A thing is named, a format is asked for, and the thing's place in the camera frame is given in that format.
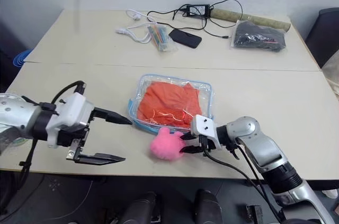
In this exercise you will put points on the black power adapter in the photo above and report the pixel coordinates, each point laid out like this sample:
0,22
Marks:
198,10

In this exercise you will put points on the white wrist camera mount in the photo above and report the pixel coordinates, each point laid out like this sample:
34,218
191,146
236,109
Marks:
74,110
205,126

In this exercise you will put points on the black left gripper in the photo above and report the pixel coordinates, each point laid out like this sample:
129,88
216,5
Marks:
76,139

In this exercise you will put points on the dark rounded shape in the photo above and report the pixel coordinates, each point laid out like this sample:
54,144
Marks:
144,208
208,205

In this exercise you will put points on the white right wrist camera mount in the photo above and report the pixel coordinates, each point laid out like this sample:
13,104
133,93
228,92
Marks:
205,126

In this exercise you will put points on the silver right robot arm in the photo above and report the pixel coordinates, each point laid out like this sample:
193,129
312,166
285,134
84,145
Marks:
265,147

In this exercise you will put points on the pink plush toy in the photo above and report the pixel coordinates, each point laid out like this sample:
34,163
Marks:
165,145

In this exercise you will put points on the clear bag of coloured sticks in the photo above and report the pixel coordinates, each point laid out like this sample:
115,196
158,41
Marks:
160,37

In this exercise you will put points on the black chair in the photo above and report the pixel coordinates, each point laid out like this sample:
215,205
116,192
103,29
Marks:
325,30

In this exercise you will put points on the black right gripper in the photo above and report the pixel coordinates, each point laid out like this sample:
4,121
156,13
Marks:
206,143

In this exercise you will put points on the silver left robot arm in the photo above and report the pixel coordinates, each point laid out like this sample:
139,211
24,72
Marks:
16,114

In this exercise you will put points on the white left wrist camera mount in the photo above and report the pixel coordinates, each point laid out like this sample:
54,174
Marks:
74,110

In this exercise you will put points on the black smartphone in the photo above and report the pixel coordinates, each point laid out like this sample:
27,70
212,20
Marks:
185,38

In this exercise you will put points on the white shoe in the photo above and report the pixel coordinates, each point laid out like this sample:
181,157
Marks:
331,194

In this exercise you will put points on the blue round stool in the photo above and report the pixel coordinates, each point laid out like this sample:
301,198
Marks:
21,58

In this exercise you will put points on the clear blue-trimmed plastic pouch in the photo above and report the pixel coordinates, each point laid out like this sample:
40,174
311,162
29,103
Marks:
204,94

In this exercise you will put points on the brown cardboard tube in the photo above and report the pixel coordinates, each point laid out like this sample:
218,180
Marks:
254,19

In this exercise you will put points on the orange cloth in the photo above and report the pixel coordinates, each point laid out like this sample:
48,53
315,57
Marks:
167,102

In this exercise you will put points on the clear bag of black items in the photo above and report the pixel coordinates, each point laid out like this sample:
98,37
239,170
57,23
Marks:
258,37

